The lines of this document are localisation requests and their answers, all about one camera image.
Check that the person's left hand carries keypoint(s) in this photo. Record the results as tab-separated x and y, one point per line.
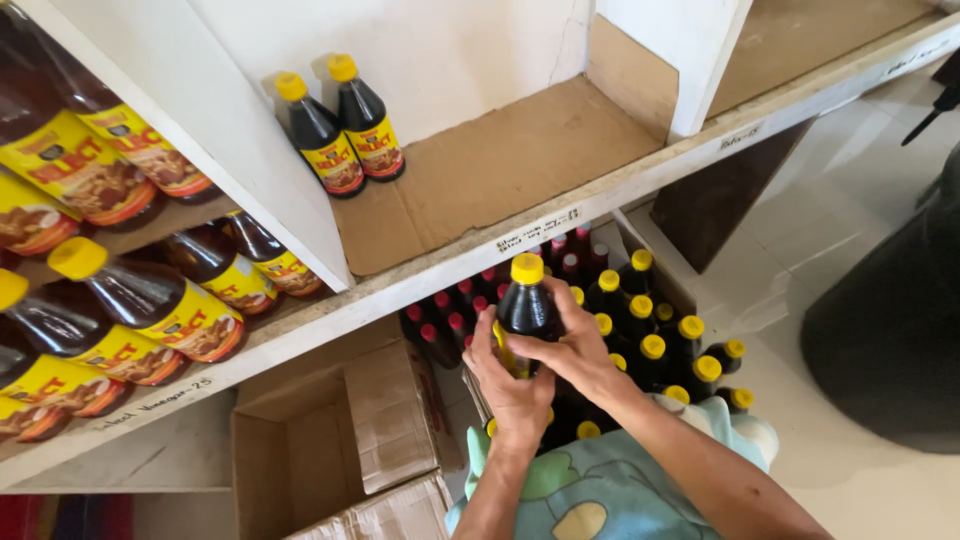
514	409

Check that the person's right hand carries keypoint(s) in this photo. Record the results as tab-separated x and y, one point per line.
581	352

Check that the person's left fingers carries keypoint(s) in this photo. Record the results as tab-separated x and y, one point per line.
484	354

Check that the cluster of red-capped dark bottles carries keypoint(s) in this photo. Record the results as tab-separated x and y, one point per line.
450	322

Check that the open empty cardboard box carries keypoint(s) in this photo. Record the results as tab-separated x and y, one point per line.
375	405

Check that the cluster of yellow-capped dark bottles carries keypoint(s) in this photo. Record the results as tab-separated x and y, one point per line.
660	352

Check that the light blue printed shirt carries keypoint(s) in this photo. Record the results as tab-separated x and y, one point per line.
600	487

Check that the cardboard carton of bottles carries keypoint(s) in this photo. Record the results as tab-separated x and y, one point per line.
660	274

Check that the large brown cardboard shelf liner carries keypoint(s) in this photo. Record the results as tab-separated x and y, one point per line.
525	157

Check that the small yellow-capped soy sauce bottle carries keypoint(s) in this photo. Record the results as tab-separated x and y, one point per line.
367	120
321	139

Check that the dark brown shelf support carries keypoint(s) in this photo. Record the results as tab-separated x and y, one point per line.
712	202

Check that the rows of large sauce bottles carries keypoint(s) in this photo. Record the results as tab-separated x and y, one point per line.
112	300

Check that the white wooden shelf unit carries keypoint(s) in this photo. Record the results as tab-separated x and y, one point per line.
195	97

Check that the large black bin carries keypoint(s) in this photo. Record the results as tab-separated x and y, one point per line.
892	322

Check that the colourful striped item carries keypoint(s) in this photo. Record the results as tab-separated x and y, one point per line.
67	517

